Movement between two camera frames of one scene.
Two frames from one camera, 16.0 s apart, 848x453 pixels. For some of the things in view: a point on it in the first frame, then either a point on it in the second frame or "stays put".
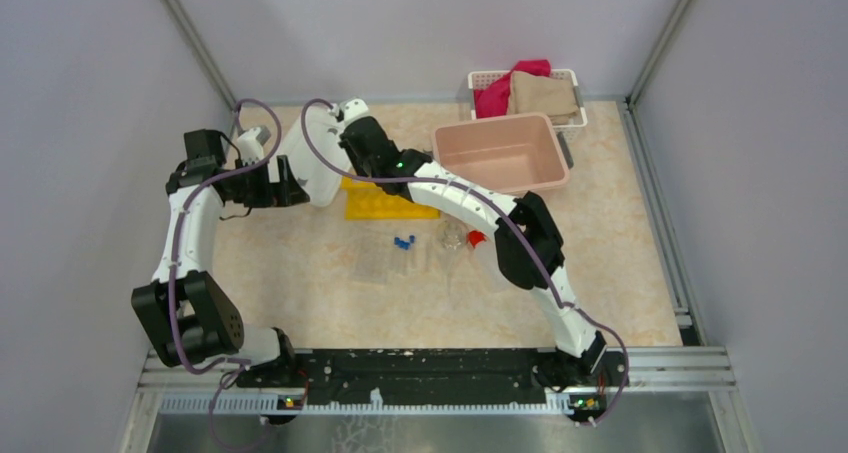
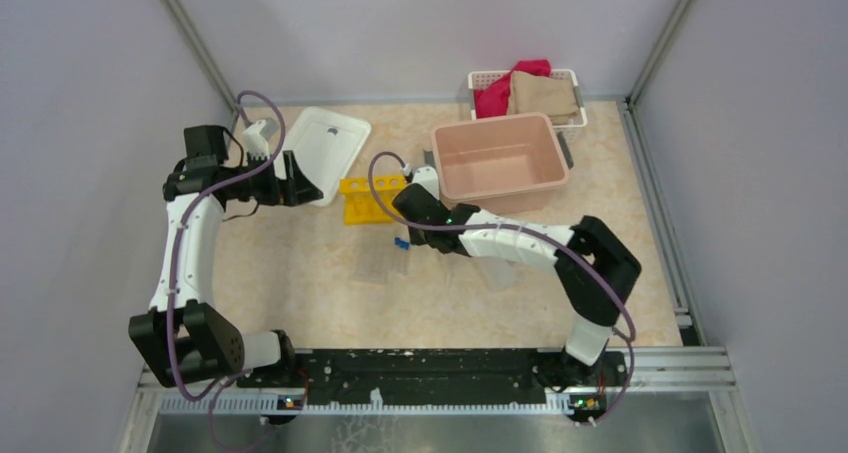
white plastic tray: (311, 144) stays put
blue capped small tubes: (404, 244) stays put
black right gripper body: (360, 167) to (417, 237)
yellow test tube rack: (368, 201) stays put
